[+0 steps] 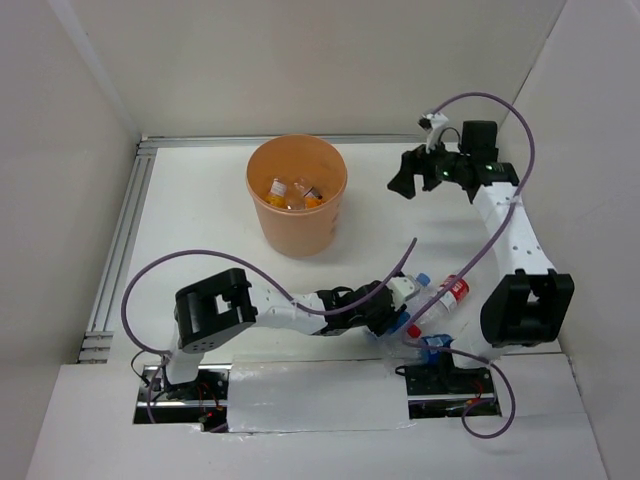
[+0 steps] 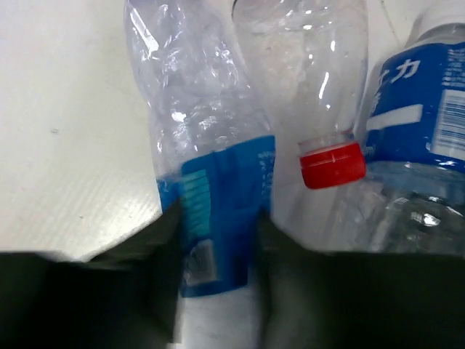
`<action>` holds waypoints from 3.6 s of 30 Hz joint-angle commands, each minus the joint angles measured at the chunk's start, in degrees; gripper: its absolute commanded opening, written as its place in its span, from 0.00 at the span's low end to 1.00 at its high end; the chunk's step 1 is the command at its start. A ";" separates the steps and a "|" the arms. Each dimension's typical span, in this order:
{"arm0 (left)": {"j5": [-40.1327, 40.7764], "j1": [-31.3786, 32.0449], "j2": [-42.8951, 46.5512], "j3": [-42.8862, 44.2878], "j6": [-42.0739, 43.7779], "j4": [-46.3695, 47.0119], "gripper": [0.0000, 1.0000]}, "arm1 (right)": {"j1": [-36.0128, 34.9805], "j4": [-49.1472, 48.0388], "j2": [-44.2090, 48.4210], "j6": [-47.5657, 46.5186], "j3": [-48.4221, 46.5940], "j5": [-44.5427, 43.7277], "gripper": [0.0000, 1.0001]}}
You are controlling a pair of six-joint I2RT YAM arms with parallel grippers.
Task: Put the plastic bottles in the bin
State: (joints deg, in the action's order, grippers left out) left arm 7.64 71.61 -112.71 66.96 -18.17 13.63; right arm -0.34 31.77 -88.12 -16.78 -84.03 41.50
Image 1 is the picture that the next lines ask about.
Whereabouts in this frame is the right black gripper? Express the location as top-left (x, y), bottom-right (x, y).
top-left (388, 131), bottom-right (471, 199)

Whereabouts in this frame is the clear bottle blue cap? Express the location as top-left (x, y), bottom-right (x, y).
top-left (406, 273), bottom-right (433, 309)

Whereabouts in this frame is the clear bottle red label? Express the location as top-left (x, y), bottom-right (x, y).
top-left (405, 274), bottom-right (469, 338)

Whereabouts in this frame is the clear bottle yellow label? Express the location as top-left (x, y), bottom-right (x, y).
top-left (265, 177), bottom-right (288, 209)

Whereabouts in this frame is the crushed bottle blue label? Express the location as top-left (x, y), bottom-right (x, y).
top-left (366, 306), bottom-right (411, 342)

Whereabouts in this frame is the orange juice bottle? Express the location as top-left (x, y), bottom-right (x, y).
top-left (286, 195), bottom-right (324, 211)

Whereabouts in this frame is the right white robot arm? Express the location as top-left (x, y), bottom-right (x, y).
top-left (387, 113), bottom-right (575, 392)

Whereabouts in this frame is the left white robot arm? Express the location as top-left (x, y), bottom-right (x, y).
top-left (161, 268), bottom-right (417, 399)

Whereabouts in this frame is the orange plastic bin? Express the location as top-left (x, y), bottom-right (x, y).
top-left (246, 134), bottom-right (348, 258)

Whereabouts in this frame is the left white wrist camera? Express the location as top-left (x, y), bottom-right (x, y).
top-left (386, 276), bottom-right (413, 308)

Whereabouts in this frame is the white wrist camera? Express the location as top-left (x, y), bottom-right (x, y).
top-left (386, 276), bottom-right (413, 308)
top-left (418, 112), bottom-right (449, 151)

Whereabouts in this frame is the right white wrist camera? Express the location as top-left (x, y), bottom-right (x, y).
top-left (418, 112), bottom-right (449, 151)

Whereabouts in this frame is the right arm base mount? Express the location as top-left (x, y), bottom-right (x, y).
top-left (394, 354), bottom-right (501, 420)

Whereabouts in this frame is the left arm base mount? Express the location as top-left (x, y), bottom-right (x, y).
top-left (130, 351), bottom-right (232, 434)

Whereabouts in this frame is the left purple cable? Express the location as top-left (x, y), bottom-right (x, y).
top-left (121, 237), bottom-right (419, 426)

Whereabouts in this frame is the aluminium frame rail back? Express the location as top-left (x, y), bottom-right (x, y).
top-left (137, 132), bottom-right (496, 151)

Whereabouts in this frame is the aluminium frame rail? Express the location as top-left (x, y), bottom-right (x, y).
top-left (76, 142), bottom-right (157, 364)
top-left (137, 132), bottom-right (496, 151)

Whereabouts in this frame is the aluminium frame rail left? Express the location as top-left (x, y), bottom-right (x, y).
top-left (76, 142), bottom-right (157, 364)

